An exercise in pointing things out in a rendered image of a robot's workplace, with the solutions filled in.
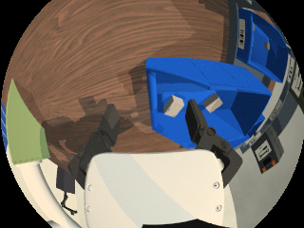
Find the blue bin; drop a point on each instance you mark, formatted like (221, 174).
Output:
(233, 120)
(251, 50)
(250, 134)

